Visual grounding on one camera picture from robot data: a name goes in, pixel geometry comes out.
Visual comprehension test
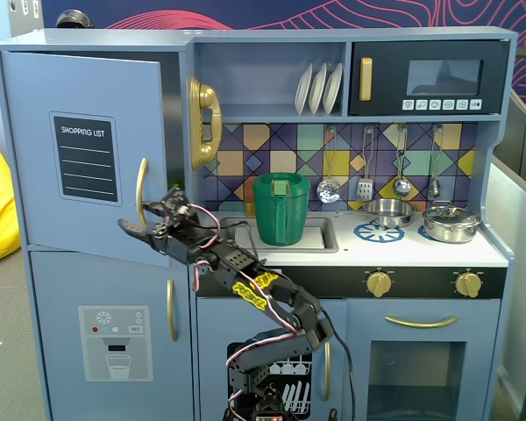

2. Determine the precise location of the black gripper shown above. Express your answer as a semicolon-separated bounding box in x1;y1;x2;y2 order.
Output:
116;200;230;269

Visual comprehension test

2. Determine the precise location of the gold curved fridge door handle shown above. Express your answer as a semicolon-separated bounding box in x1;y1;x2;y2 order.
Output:
134;157;150;227
166;279;179;343

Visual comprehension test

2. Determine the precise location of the blue shopping list fridge door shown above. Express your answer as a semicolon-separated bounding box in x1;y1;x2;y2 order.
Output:
0;50;171;268

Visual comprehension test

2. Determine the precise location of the blue ice dispenser fridge door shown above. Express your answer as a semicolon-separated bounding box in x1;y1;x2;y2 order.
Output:
28;249;192;421

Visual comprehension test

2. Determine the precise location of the blue dishwasher print door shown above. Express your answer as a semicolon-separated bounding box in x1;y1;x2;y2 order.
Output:
195;297;348;421

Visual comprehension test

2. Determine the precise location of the blue toy kitchen cabinet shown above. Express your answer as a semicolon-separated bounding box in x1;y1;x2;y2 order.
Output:
0;26;520;421

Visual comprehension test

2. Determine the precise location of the grey locker cabinet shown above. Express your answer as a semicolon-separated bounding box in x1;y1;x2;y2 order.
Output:
7;0;44;38

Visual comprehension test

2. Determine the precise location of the open steel saucepan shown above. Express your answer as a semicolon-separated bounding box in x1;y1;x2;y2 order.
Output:
362;198;418;230

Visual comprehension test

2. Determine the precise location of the blue oven door with window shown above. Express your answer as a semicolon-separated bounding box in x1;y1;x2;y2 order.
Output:
345;298;501;421

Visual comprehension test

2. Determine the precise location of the black toy microwave door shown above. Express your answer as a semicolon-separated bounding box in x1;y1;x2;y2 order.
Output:
349;41;510;117

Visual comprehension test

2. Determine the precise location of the gold toy telephone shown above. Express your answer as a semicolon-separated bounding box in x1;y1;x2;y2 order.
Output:
188;76;224;172

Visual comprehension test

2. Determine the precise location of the green plastic pitcher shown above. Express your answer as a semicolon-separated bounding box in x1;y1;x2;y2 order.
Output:
251;171;312;247

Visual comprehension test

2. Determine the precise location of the grey toy sink basin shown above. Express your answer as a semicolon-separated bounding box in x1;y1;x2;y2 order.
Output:
217;216;340;255

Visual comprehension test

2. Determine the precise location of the steel slotted skimmer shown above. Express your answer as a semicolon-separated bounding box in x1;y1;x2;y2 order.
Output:
316;126;342;204

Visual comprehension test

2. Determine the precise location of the white toy plate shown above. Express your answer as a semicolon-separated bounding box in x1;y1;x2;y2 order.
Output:
308;62;329;117
294;62;314;116
323;62;345;113

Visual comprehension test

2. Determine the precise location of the black round helmet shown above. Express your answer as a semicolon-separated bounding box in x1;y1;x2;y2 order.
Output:
54;10;92;31

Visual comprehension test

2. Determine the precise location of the steel slotted spatula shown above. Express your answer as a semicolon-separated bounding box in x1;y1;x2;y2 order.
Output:
356;126;375;201

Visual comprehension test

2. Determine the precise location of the gold stove knob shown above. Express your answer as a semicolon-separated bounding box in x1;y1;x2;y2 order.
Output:
454;271;483;299
366;270;395;299

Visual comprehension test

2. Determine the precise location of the steel ladle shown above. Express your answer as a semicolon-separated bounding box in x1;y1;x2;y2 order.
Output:
391;125;412;199

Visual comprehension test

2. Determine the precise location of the hanging steel spoon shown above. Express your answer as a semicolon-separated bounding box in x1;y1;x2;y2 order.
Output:
428;125;444;199

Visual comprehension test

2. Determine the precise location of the steel pot with lid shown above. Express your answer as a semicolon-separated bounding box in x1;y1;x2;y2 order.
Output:
421;201;483;244

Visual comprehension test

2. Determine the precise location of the light grey desk partition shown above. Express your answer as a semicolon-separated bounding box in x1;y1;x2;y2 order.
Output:
485;155;526;421

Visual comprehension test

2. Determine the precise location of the small wrist camera board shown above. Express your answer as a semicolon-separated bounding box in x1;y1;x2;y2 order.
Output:
161;184;200;220

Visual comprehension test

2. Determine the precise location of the gold dishwasher door handle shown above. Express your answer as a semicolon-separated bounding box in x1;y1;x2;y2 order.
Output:
323;341;332;402

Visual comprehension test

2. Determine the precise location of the black cable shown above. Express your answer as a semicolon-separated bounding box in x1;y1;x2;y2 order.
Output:
318;310;356;421

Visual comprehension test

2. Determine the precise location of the gold microwave door handle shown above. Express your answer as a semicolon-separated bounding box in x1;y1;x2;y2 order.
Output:
359;57;373;103

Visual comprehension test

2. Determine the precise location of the gold oven door handle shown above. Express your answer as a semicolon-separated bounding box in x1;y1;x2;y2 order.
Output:
384;315;459;330

